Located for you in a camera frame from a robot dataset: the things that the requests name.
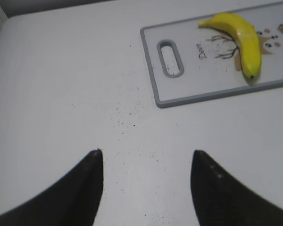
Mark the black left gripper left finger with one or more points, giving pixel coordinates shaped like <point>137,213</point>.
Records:
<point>72,201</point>

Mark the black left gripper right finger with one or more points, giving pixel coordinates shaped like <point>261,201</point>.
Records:
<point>219,199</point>

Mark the yellow plastic banana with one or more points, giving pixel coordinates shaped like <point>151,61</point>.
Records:
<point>245,38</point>

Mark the white grey-rimmed cutting board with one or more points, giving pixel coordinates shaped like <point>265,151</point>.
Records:
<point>187,64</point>

